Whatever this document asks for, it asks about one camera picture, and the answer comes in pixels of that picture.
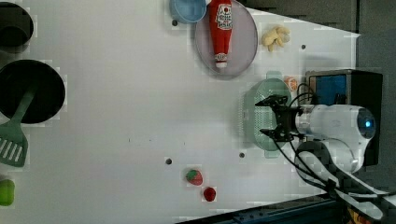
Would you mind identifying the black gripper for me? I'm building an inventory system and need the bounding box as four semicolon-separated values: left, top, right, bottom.
255;94;300;142

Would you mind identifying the green plastic strainer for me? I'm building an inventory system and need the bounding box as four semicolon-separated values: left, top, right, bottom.
240;71;291;159

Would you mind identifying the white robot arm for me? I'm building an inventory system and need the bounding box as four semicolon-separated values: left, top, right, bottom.
256;94;395;224

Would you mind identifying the toy orange slice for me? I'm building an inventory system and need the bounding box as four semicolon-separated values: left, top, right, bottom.
284;77;298;91

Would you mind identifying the toaster oven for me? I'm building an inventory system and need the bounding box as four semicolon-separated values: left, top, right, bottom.
305;69;383;166

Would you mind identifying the toy banana bunch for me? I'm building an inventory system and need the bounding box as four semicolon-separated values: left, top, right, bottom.
262;26;290;52

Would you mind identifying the purple plate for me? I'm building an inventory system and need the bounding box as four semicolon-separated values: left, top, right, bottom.
195;0;258;76

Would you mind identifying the toy strawberry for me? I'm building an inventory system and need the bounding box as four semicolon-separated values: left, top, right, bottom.
185;169;204;186

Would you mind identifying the small red toy fruit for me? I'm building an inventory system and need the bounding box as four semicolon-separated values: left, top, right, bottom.
203;187;217;202

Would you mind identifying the red ketchup bottle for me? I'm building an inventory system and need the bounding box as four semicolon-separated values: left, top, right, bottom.
208;0;233;68

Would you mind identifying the yellow red emergency button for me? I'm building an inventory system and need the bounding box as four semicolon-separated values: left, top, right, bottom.
347;208;372;224

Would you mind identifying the blue bowl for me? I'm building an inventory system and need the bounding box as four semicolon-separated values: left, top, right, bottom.
169;0;206;23

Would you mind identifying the green spatula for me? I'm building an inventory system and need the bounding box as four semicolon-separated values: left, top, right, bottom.
0;90;35;167

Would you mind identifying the black pot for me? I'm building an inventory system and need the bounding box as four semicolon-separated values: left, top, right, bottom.
0;2;34;48

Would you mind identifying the green toy pepper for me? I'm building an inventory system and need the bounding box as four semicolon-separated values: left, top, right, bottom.
0;179;15;206

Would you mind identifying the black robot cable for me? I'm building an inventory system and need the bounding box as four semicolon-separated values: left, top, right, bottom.
273;82;344;195

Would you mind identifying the blue metal frame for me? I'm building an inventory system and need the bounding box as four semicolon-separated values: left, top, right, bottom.
177;194;344;224

